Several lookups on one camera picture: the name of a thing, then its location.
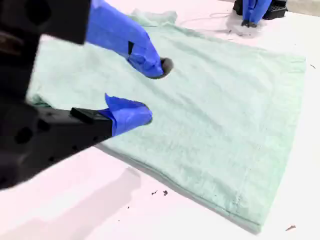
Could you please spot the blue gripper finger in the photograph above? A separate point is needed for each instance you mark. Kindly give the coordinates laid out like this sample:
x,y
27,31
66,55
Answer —
x,y
247,12
258,8
125,117
117,30

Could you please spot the pale green T-shirt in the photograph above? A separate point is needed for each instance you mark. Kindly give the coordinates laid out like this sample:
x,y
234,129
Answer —
x,y
212,112

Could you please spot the small dark debris scrap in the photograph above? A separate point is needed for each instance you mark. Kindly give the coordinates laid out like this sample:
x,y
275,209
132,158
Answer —
x,y
165,192
154,192
312,66
290,227

